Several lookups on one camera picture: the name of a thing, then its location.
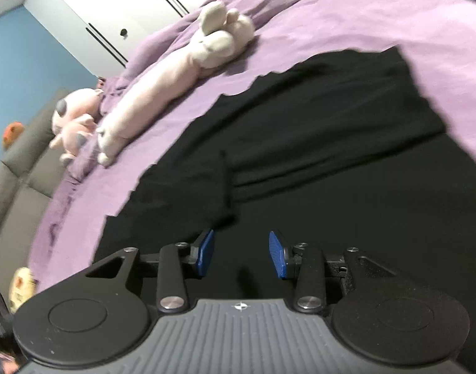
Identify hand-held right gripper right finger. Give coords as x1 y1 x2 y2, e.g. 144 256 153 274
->
269 231 396 313

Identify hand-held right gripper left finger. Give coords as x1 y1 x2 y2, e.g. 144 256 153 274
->
85 229 216 313

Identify black shirt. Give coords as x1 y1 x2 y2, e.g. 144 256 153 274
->
92 45 476 320

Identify cream round plush toy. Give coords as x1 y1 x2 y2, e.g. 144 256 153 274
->
9 267 38 314

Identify grey padded headboard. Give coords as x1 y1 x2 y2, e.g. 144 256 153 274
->
0 88 73 269

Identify long pale pink plush toy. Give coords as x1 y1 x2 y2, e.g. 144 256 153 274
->
95 2 256 166

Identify orange plush toy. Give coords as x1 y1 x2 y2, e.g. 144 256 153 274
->
2 122 24 149

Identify pink plush toy grey paws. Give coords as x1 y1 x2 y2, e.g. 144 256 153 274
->
49 88 104 164

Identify purple blanket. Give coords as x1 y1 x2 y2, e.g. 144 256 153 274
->
27 0 476 293

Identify white wardrobe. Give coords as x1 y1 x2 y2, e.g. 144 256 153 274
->
25 0 238 79

